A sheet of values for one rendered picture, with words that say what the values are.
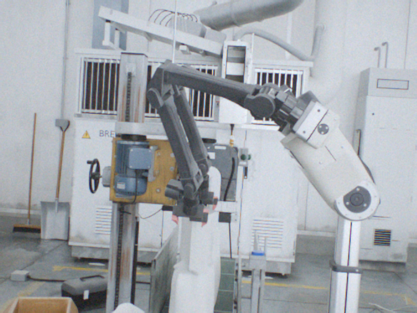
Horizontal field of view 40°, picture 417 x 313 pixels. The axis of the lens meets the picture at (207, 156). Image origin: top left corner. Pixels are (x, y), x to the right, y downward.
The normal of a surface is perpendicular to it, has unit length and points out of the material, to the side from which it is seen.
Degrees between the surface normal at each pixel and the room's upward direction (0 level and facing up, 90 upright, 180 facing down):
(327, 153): 90
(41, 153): 90
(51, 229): 76
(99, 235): 90
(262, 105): 119
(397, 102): 90
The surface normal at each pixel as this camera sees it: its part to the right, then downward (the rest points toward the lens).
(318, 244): -0.05, 0.05
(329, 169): 0.28, 0.49
